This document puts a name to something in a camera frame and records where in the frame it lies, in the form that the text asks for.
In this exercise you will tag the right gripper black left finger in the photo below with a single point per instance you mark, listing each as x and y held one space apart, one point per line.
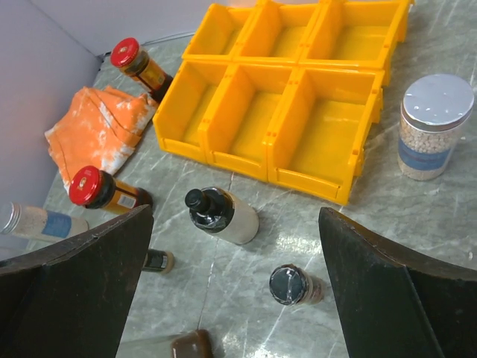
72 298

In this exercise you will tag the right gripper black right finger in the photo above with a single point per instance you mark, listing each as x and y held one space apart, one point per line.
393 301

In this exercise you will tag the red lid sauce jar front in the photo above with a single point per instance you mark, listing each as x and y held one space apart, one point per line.
96 189

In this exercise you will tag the red lid sauce jar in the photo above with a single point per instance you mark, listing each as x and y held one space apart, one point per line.
96 189
135 62

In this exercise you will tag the glass oil bottle gold spout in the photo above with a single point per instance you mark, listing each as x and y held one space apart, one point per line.
195 344

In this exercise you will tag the red lid sauce jar back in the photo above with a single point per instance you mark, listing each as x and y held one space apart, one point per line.
135 62

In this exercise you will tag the silver cap spice bottle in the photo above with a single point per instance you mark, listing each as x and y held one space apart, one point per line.
35 223

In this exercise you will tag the left small black cap shaker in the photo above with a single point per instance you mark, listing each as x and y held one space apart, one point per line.
157 261

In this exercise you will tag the small black cap shaker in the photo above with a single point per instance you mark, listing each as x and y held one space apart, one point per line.
157 261
291 285

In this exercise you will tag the right small black cap shaker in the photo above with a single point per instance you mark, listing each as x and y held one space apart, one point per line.
291 285

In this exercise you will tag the white powder bottle black cap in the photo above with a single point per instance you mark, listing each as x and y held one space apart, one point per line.
221 214

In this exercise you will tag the orange white cloth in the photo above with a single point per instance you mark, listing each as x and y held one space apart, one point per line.
101 128

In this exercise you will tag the yellow bin front right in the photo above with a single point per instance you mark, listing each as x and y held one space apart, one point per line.
316 145

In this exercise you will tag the white peppercorn jar silver lid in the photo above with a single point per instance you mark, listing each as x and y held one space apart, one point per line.
433 113

